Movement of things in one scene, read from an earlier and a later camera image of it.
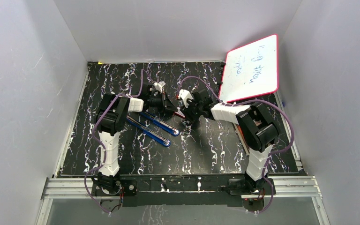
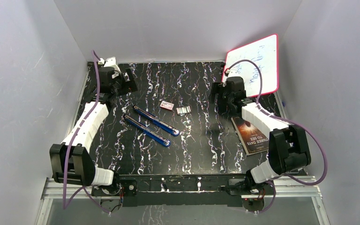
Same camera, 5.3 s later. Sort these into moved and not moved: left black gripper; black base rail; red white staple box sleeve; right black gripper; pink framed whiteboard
Moved: left black gripper; right black gripper; red white staple box sleeve
Not moved: black base rail; pink framed whiteboard
